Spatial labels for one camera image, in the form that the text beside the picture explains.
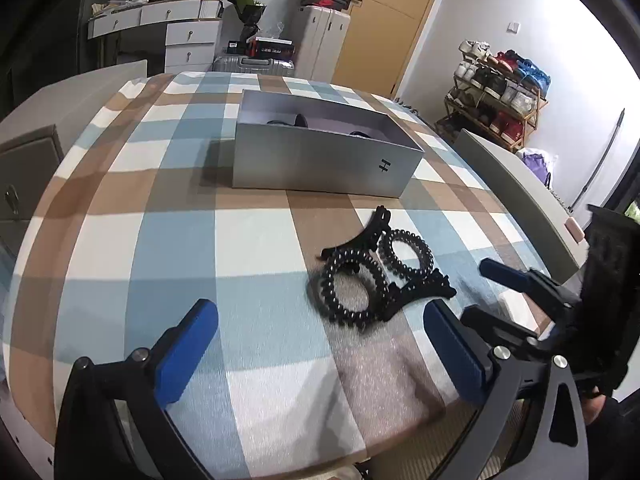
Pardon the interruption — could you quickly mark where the small black hair claw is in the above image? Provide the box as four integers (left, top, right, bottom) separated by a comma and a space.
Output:
267, 114, 311, 129

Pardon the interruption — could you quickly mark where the white dotted floor mat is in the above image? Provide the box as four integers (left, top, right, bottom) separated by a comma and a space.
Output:
0, 379, 57, 480

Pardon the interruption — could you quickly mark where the large black hair claw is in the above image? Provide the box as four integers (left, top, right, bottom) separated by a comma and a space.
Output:
317, 204, 459, 324

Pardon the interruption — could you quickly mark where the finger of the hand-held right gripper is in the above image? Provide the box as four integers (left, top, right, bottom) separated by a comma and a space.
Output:
460, 304, 556, 356
479, 258, 584, 316

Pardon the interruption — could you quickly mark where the silver cardboard box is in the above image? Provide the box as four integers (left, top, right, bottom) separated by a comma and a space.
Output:
231, 89, 426, 199

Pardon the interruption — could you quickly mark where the silver suitcase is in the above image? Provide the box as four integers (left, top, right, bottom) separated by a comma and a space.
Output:
212, 54, 296, 74

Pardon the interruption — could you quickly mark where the black spiral hair tie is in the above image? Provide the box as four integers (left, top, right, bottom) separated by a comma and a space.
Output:
377, 228, 435, 282
319, 252, 389, 331

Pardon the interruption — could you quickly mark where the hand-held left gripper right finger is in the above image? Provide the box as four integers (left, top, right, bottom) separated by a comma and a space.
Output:
423, 300, 591, 480

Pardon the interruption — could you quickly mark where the wooden shoe rack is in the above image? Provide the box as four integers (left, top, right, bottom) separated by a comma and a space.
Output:
434, 42, 549, 154

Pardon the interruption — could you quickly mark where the grey drawer cabinet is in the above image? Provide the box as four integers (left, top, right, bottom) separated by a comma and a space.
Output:
0, 58, 149, 261

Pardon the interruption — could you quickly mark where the person's right forearm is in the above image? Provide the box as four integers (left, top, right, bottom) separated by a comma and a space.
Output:
590, 394, 640, 480

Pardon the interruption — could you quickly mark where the white upright suitcase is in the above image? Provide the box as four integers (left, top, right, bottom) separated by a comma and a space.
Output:
292, 4, 351, 81

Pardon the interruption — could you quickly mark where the purple bag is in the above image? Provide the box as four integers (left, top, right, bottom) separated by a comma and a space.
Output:
517, 148, 559, 191

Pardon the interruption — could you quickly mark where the grey thin pole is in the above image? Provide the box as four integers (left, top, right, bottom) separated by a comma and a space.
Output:
572, 108, 626, 211

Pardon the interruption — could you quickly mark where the black wrapped bouquet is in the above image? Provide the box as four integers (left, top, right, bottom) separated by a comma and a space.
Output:
227, 0, 269, 44

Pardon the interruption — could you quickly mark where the white vanity desk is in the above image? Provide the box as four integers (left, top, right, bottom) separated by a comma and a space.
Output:
87, 0, 224, 74

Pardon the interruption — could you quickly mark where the wooden door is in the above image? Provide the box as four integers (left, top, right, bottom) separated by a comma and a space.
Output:
332, 0, 447, 99

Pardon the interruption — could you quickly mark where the person's right hand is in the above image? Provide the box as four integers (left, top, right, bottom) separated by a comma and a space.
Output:
582, 392, 609, 424

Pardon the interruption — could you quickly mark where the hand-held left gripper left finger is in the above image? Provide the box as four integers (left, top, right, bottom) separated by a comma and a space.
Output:
54, 299, 220, 480

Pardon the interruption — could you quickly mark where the checked tablecloth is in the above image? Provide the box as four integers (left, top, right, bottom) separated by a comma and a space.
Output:
2, 70, 577, 480

